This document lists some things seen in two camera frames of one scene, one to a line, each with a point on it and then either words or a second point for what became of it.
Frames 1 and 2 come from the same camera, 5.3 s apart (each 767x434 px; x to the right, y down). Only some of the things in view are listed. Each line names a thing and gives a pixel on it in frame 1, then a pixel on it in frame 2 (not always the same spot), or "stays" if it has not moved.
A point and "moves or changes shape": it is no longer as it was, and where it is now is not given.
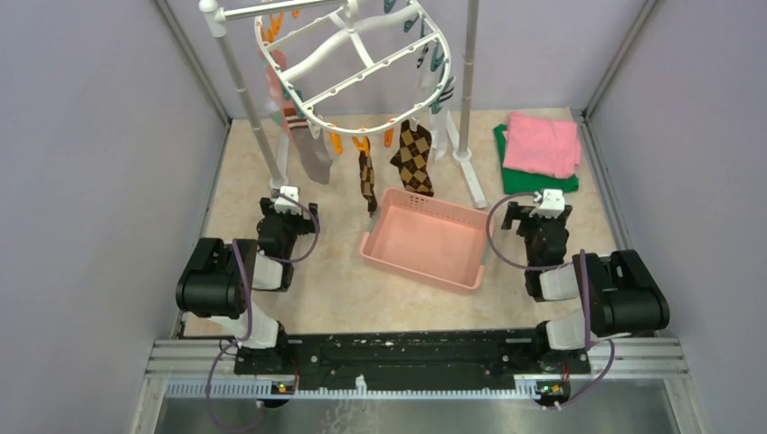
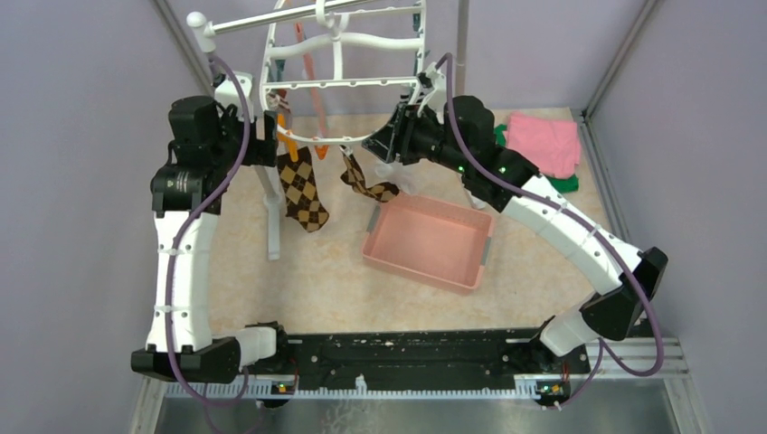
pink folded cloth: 541,146 stays
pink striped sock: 278,94 to 310,76
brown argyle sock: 411,158 to 300,193
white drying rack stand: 214,21 to 342,73
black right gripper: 523,214 to 396,137
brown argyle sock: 368,182 moves or changes shape
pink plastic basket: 428,239 stays
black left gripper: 306,225 to 261,151
